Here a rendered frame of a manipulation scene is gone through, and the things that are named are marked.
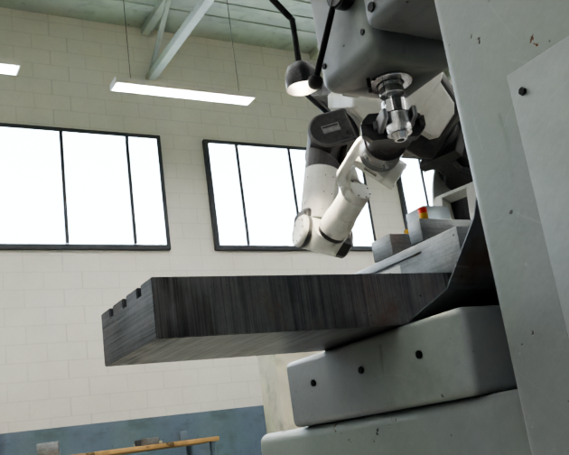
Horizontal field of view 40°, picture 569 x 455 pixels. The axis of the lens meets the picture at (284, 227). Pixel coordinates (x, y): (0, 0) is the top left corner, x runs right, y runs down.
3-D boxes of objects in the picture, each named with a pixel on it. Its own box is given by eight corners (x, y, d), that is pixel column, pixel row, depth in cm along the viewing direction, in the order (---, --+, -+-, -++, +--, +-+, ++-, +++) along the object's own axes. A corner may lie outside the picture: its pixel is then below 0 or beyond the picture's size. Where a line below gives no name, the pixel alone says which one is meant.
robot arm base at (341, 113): (324, 185, 202) (297, 155, 206) (361, 158, 206) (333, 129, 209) (329, 158, 189) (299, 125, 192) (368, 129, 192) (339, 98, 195)
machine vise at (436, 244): (345, 314, 151) (336, 259, 154) (406, 311, 158) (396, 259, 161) (464, 267, 122) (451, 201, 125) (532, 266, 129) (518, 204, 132)
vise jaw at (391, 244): (374, 263, 143) (370, 242, 144) (436, 263, 150) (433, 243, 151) (393, 254, 138) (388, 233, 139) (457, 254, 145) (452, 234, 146)
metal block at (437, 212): (411, 246, 140) (405, 214, 142) (436, 246, 143) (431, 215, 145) (429, 236, 136) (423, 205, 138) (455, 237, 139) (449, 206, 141)
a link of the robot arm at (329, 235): (337, 201, 168) (301, 263, 179) (378, 213, 172) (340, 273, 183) (330, 171, 176) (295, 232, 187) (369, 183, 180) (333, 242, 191)
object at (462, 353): (290, 428, 142) (281, 363, 146) (436, 410, 160) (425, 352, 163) (474, 394, 101) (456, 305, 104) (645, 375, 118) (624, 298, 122)
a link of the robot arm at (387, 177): (351, 152, 158) (344, 171, 169) (396, 181, 157) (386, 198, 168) (380, 110, 161) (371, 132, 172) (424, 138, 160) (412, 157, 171)
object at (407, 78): (359, 92, 148) (359, 88, 148) (395, 97, 152) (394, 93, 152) (385, 70, 141) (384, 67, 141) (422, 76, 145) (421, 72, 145)
